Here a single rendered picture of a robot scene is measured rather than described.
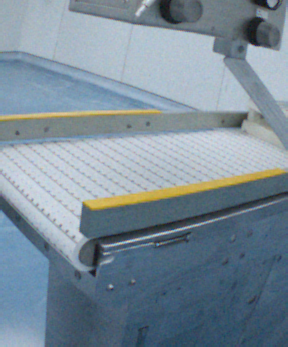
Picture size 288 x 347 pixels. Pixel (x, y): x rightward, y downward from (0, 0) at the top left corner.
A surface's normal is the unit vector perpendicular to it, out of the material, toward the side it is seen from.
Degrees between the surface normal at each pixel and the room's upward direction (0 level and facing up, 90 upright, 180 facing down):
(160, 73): 90
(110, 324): 90
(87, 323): 90
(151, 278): 90
